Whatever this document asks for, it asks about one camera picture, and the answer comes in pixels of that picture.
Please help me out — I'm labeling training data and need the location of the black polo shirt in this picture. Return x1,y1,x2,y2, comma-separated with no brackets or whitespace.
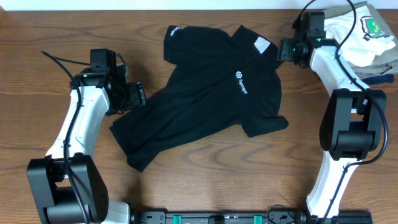
110,26,289,171

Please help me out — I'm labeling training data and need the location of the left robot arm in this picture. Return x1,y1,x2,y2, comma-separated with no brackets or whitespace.
27,49,146,223

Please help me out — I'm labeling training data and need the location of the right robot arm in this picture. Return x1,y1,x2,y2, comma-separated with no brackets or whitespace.
277,11,388,223

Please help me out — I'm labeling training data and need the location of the grey folded garment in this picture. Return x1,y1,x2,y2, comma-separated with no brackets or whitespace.
323,2,397,79

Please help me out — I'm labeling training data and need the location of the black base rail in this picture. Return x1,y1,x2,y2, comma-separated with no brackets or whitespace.
129,205,373,224

